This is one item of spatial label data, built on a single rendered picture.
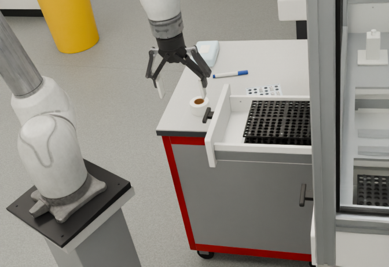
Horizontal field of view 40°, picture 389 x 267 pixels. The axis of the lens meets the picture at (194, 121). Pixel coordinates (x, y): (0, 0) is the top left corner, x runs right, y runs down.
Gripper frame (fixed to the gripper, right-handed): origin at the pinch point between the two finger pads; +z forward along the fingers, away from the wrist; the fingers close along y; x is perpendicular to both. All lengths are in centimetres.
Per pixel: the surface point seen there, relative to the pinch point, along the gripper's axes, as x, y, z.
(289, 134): -4.9, 31.1, 11.2
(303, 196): -30.0, 37.3, 9.8
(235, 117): 10.5, 11.7, 17.4
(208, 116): 1.4, 5.9, 9.9
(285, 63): 56, 22, 26
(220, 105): 5.0, 9.4, 8.1
